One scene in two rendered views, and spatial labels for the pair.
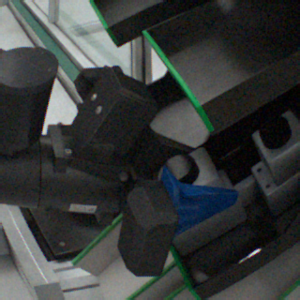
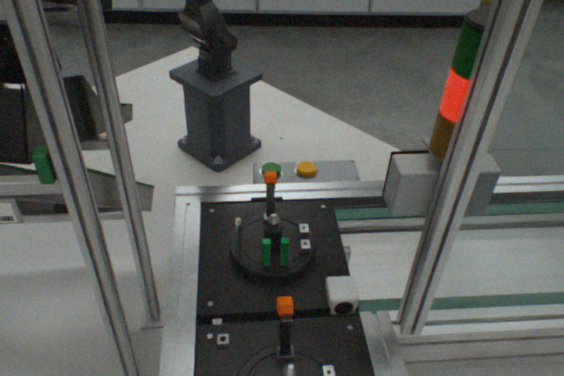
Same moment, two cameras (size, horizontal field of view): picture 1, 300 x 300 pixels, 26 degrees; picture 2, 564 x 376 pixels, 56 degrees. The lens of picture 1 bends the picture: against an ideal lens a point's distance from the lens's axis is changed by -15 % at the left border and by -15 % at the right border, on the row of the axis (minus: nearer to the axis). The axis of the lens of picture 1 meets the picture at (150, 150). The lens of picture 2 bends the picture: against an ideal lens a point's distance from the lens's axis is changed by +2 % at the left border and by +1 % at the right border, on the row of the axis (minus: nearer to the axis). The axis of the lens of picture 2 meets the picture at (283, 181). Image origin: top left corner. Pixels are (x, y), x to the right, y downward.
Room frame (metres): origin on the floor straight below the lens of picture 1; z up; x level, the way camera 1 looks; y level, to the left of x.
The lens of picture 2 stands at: (1.03, -0.48, 1.62)
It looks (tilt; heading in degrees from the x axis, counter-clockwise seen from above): 40 degrees down; 106
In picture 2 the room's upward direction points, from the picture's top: 3 degrees clockwise
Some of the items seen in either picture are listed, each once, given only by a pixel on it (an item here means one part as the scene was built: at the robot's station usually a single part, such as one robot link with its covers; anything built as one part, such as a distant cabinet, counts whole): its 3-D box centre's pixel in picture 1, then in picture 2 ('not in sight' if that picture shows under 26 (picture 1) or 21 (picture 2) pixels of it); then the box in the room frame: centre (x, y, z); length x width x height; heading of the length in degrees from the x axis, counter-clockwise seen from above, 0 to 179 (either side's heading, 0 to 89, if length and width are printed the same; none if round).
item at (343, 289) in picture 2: not in sight; (341, 295); (0.98, 0.02, 0.97); 0.05 x 0.05 x 0.04; 24
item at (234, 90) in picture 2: not in sight; (218, 111); (0.60, 0.44, 0.96); 0.15 x 0.15 x 0.20; 66
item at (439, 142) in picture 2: not in sight; (456, 132); (1.08, 0.04, 1.28); 0.05 x 0.05 x 0.05
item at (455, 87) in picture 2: not in sight; (468, 92); (1.08, 0.04, 1.33); 0.05 x 0.05 x 0.05
